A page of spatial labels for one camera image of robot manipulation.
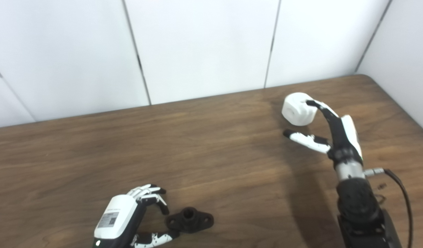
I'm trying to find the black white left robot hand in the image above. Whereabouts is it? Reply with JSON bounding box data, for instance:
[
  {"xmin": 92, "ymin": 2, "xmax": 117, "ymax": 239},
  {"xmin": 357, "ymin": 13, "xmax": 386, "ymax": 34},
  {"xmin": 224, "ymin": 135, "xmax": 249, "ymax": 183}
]
[{"xmin": 93, "ymin": 184, "xmax": 180, "ymax": 248}]

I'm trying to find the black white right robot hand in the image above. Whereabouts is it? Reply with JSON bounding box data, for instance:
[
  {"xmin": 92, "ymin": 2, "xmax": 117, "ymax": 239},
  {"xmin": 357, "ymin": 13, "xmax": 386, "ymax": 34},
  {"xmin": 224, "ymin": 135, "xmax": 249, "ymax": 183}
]
[{"xmin": 283, "ymin": 99, "xmax": 364, "ymax": 166}]

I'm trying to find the black flanged holder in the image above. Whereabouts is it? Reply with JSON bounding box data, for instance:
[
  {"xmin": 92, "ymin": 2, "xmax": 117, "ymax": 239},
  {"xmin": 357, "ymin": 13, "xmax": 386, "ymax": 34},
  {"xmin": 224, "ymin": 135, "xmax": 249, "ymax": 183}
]
[{"xmin": 165, "ymin": 207, "xmax": 214, "ymax": 234}]

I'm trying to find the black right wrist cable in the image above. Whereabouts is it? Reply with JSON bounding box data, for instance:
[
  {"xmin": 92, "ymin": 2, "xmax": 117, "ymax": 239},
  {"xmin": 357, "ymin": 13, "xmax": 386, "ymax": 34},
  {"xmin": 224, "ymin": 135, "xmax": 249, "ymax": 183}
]
[{"xmin": 364, "ymin": 167, "xmax": 414, "ymax": 248}]

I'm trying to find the round white plastic piece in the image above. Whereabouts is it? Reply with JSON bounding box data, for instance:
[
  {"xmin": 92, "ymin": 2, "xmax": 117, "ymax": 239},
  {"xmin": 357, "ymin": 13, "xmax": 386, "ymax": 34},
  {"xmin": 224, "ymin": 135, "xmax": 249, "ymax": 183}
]
[{"xmin": 281, "ymin": 92, "xmax": 318, "ymax": 126}]

